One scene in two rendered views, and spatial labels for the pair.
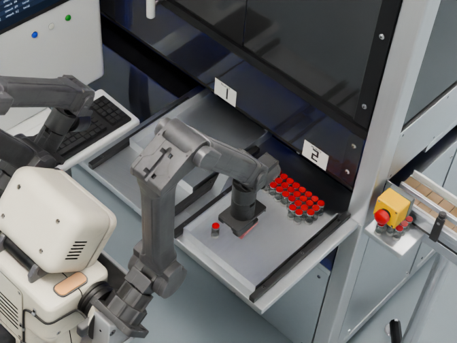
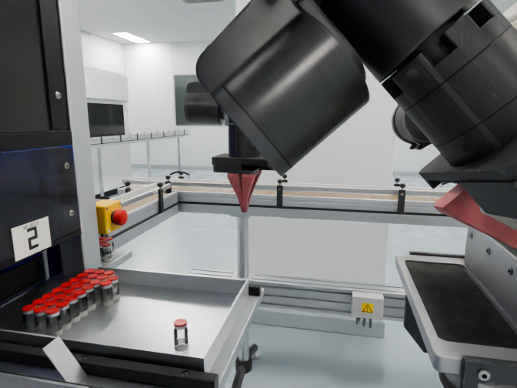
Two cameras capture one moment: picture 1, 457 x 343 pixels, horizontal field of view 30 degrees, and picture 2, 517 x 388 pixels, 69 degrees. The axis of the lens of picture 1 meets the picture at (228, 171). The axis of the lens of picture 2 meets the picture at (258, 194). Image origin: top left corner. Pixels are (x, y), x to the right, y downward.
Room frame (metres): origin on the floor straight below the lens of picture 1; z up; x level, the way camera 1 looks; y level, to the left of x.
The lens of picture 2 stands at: (1.53, 0.55, 1.24)
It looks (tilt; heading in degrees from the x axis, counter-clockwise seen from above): 11 degrees down; 243
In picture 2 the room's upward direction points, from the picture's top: straight up
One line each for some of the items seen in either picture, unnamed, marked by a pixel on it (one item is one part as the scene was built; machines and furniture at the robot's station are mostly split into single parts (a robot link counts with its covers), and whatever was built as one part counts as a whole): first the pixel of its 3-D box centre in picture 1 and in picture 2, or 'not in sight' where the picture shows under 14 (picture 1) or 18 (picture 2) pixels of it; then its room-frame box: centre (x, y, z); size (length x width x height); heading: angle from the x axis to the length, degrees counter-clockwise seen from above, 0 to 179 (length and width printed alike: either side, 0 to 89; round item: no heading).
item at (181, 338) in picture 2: (215, 231); (181, 336); (1.40, 0.02, 0.90); 0.02 x 0.02 x 0.04
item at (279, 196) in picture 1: (288, 201); (85, 300); (1.52, -0.17, 0.90); 0.18 x 0.02 x 0.05; 51
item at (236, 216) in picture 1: (243, 206); (245, 145); (1.25, -0.04, 1.19); 0.10 x 0.07 x 0.07; 141
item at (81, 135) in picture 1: (66, 136); not in sight; (1.77, 0.50, 0.82); 0.40 x 0.14 x 0.02; 139
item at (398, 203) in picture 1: (393, 206); (101, 215); (1.46, -0.44, 0.99); 0.08 x 0.07 x 0.07; 140
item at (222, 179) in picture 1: (207, 193); (98, 368); (1.52, 0.05, 0.91); 0.14 x 0.03 x 0.06; 141
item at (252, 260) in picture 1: (261, 224); (139, 310); (1.44, -0.10, 0.90); 0.34 x 0.26 x 0.04; 141
